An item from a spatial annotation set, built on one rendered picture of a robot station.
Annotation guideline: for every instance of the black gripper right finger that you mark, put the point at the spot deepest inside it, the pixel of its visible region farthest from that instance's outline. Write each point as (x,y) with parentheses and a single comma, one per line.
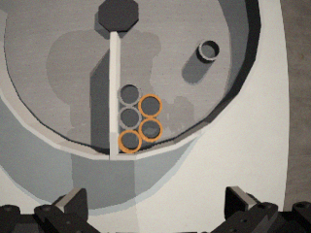
(259,217)

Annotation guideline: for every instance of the grey metal ring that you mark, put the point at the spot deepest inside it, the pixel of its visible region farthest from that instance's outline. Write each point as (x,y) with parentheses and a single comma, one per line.
(123,87)
(120,118)
(212,43)

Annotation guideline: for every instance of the bronze ring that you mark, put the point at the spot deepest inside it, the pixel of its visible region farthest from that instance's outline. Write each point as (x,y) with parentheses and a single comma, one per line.
(123,147)
(147,138)
(147,96)

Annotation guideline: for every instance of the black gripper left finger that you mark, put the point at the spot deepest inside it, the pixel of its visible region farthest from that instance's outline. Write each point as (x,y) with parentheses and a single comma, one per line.
(52,218)

